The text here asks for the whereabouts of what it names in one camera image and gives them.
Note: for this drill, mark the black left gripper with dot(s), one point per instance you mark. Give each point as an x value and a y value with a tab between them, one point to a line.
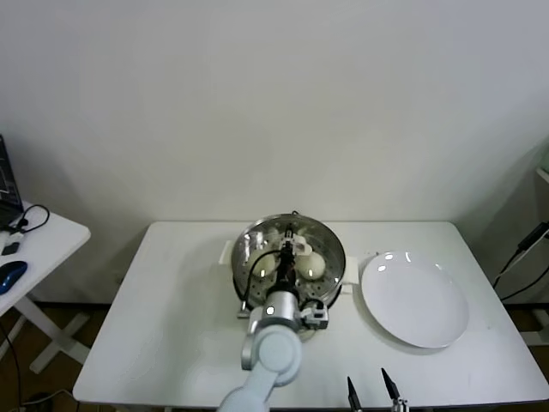
286	274

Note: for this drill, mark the white electric cooking pot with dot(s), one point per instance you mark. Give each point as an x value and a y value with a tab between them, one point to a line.
351	270

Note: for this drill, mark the perforated steel steamer basket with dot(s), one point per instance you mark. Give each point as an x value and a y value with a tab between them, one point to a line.
330	296

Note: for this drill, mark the round glass pot lid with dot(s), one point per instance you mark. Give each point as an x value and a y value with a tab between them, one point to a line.
326	257

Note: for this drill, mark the wooden floor frame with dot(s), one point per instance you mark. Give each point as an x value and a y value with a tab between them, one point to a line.
541	332

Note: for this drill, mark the white steamed baozi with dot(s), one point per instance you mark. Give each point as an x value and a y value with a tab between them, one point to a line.
263	266
312	267

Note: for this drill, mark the dark laptop computer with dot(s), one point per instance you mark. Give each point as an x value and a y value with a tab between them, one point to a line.
7	180

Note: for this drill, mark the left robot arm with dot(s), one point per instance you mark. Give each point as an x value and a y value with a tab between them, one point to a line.
274	356

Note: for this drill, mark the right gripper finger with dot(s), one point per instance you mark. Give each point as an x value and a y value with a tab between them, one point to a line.
390	386
354	395

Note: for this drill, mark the blue computer mouse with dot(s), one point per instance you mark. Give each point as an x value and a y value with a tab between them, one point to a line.
12	272

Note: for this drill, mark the small black adapter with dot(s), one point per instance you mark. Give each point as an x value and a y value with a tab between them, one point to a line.
10	249

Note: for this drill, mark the large white plate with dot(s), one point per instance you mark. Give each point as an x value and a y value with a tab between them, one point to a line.
412	300

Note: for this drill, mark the white folding side table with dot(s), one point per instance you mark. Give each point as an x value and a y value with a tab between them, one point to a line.
51	244

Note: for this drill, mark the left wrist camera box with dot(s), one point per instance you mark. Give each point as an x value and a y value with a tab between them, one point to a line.
315	317

